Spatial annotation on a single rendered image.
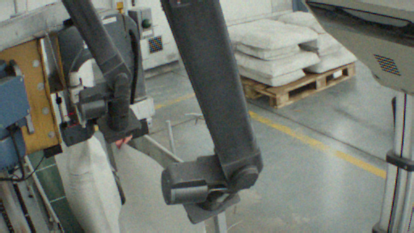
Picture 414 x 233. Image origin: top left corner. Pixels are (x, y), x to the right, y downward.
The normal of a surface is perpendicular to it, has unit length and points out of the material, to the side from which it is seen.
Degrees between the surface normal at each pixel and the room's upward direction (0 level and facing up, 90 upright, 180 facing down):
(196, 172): 30
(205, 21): 119
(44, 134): 90
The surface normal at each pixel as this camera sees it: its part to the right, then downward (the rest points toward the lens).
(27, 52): 0.54, 0.27
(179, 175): 0.15, -0.66
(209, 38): 0.32, 0.73
